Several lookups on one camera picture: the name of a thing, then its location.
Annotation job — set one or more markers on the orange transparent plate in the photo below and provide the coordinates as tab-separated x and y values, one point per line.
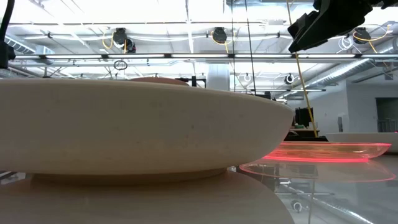
326	152

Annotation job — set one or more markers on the beige plate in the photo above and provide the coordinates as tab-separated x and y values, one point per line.
140	130

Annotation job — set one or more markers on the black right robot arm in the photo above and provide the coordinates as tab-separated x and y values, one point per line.
388	2

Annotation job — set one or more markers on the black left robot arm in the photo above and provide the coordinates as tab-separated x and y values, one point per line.
4	53

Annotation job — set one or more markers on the dark background monitor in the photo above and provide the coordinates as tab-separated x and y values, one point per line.
304	116

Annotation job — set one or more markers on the grey door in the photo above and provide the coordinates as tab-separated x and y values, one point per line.
387	115

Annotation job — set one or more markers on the white building column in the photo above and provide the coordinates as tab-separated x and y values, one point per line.
218	77

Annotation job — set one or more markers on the silver ventilation duct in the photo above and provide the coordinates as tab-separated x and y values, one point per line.
348	70

